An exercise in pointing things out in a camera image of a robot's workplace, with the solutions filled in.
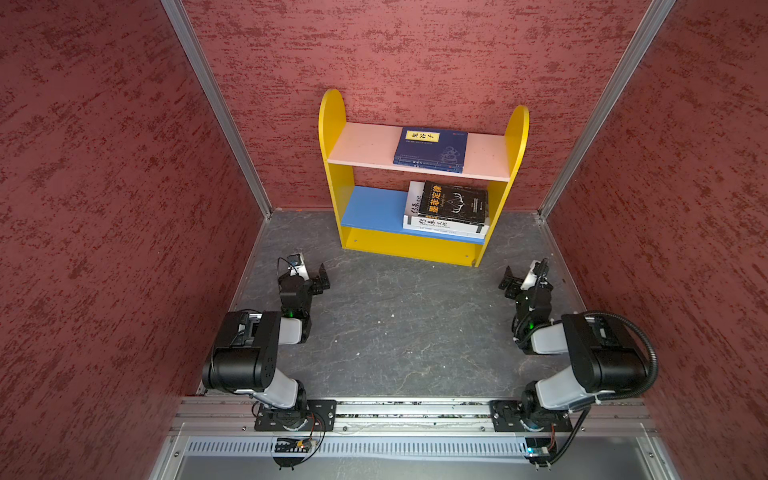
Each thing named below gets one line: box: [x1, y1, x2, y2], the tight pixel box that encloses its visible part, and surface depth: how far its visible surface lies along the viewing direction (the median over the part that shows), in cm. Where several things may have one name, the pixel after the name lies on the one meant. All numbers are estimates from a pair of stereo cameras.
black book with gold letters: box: [417, 180, 489, 225], surface depth 94 cm
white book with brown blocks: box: [403, 219, 491, 239], surface depth 94 cm
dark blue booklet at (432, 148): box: [393, 127, 468, 174], surface depth 79 cm
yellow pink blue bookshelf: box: [318, 90, 530, 267], surface depth 86 cm
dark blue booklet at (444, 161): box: [393, 151, 465, 174], surface depth 77 cm
